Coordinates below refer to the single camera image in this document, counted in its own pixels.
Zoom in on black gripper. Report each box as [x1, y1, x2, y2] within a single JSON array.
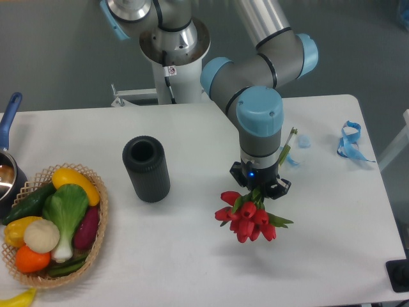
[[229, 162, 291, 200]]

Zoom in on red tulip bouquet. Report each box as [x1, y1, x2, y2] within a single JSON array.
[[214, 127, 299, 244]]

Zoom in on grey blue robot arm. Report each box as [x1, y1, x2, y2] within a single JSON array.
[[100, 1, 318, 199]]

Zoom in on small blue ribbon piece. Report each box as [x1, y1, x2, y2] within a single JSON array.
[[286, 153, 300, 166]]

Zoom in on clear plastic cap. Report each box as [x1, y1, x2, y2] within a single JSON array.
[[298, 134, 311, 149]]

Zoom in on dark grey ribbed vase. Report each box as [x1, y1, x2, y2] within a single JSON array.
[[122, 136, 171, 203]]

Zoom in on black device at edge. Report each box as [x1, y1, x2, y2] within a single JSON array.
[[385, 259, 408, 293]]

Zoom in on purple sweet potato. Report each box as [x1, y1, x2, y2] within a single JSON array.
[[73, 207, 99, 250]]

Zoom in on green bok choy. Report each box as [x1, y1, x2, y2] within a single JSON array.
[[42, 184, 89, 264]]

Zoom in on green okra pods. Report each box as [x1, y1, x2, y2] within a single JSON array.
[[47, 254, 88, 278]]

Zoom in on woven wicker basket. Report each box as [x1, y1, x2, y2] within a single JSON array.
[[1, 163, 108, 289]]

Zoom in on white garlic bulb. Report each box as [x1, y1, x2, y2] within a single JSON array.
[[24, 219, 60, 253]]

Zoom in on dark green cucumber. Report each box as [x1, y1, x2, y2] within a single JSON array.
[[2, 183, 56, 225]]

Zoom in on orange fruit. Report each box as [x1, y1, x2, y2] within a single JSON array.
[[15, 245, 51, 273]]

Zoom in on yellow bell pepper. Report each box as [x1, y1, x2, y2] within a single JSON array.
[[4, 216, 42, 248]]

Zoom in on yellow banana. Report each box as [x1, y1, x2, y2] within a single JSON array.
[[1, 288, 37, 307]]

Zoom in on black cable on pedestal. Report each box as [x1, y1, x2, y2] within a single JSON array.
[[161, 50, 178, 105]]

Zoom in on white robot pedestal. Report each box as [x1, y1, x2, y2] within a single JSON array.
[[139, 17, 210, 104]]

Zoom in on white metal bracket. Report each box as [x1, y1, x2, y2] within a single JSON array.
[[111, 84, 158, 107]]

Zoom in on blue handled saucepan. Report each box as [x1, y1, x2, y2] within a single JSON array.
[[1, 92, 27, 219]]

